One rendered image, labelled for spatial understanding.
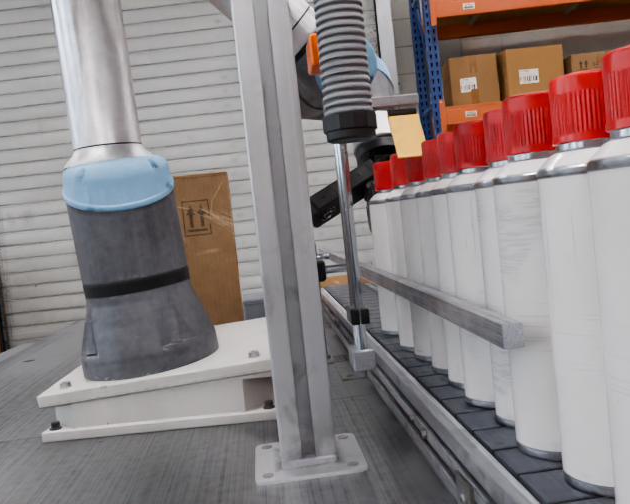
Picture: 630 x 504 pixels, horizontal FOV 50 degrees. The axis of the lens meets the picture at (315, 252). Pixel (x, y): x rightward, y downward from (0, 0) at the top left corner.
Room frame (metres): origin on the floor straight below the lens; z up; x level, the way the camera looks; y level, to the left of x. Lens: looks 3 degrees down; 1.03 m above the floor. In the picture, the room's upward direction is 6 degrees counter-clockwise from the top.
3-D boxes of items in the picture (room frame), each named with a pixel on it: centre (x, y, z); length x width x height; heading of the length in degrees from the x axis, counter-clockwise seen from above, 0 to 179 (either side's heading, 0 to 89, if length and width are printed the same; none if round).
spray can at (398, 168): (0.71, -0.10, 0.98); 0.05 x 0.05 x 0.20
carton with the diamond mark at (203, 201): (1.26, 0.27, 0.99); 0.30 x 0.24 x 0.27; 7
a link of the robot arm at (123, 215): (0.76, 0.21, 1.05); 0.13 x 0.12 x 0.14; 18
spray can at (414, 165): (0.66, -0.11, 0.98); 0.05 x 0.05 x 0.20
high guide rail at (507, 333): (0.89, -0.06, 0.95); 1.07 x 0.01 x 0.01; 5
